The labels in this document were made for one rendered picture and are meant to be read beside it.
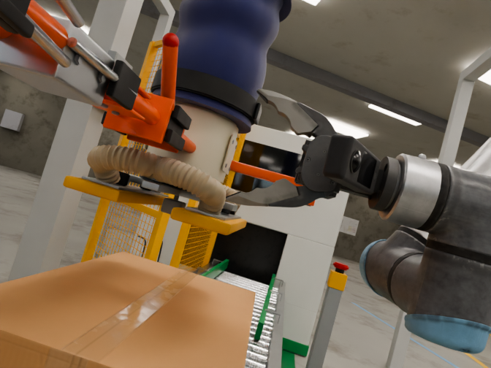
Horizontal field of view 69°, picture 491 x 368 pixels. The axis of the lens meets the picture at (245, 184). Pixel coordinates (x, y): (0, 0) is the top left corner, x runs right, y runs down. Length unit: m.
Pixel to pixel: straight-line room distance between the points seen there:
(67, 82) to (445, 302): 0.45
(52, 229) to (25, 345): 1.64
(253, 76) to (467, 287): 0.50
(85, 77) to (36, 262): 1.91
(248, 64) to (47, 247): 1.67
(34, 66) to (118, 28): 1.94
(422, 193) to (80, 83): 0.38
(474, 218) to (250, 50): 0.48
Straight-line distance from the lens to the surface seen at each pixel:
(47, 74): 0.30
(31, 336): 0.53
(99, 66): 0.32
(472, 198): 0.49
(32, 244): 2.21
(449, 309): 0.50
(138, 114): 0.42
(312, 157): 0.46
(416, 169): 0.47
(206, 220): 0.57
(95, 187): 0.63
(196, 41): 0.72
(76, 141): 2.12
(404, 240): 0.62
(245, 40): 0.74
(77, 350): 0.51
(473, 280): 0.50
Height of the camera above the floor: 1.16
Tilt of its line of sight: 4 degrees up
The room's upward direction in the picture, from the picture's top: 16 degrees clockwise
